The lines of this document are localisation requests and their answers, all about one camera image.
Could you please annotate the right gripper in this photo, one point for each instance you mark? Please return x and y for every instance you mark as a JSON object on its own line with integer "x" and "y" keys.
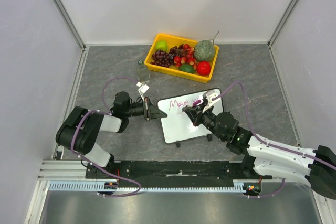
{"x": 200, "y": 115}

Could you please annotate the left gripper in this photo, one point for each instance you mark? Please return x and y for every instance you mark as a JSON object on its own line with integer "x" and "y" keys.
{"x": 150, "y": 111}

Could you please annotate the magenta marker cap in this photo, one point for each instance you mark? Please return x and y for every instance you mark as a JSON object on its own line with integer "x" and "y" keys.
{"x": 198, "y": 102}

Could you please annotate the white marker pen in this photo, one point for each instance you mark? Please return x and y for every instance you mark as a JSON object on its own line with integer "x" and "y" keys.
{"x": 194, "y": 107}

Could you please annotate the small whiteboard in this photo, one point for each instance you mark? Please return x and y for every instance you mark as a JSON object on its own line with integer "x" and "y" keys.
{"x": 177, "y": 126}

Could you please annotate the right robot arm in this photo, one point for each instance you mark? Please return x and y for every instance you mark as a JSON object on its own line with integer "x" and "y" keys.
{"x": 314, "y": 167}

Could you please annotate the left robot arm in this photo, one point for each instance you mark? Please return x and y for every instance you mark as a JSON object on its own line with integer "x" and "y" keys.
{"x": 80, "y": 130}

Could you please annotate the clear glass bottle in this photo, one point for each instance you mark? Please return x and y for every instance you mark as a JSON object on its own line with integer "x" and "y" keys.
{"x": 142, "y": 72}

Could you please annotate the green avocado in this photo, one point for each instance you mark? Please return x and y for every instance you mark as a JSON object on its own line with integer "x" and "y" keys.
{"x": 187, "y": 68}

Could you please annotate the red apple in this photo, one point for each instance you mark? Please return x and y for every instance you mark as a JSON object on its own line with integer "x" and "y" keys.
{"x": 203, "y": 68}

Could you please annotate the purple grape bunch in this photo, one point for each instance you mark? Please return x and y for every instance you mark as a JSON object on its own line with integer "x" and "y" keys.
{"x": 165, "y": 59}

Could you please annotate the red cherry bunch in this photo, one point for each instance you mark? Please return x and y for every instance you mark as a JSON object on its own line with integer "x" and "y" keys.
{"x": 183, "y": 54}

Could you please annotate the green netted melon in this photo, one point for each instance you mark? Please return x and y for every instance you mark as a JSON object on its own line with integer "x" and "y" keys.
{"x": 204, "y": 51}

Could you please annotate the green apple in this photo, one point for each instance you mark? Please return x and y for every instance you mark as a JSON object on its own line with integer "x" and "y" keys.
{"x": 161, "y": 45}

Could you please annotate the yellow plastic bin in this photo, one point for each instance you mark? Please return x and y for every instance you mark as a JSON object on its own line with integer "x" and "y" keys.
{"x": 174, "y": 70}

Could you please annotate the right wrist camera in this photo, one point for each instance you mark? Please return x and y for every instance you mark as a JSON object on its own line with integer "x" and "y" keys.
{"x": 209, "y": 98}

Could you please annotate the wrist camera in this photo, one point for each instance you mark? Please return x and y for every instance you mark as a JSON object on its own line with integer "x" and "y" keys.
{"x": 142, "y": 89}
{"x": 209, "y": 98}

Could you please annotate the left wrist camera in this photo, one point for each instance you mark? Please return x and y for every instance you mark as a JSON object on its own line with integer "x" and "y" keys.
{"x": 142, "y": 89}

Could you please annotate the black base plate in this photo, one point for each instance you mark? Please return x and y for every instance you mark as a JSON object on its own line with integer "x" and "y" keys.
{"x": 186, "y": 172}

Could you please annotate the white cable duct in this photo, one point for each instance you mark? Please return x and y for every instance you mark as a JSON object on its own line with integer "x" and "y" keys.
{"x": 112, "y": 186}

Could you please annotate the left aluminium frame post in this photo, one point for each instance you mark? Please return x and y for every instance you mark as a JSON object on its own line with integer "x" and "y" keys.
{"x": 69, "y": 23}

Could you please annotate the aluminium frame post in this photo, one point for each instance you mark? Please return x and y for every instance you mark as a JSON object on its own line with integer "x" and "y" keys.
{"x": 69, "y": 23}
{"x": 282, "y": 22}

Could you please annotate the right aluminium frame post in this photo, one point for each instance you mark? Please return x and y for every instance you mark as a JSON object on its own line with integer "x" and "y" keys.
{"x": 282, "y": 22}

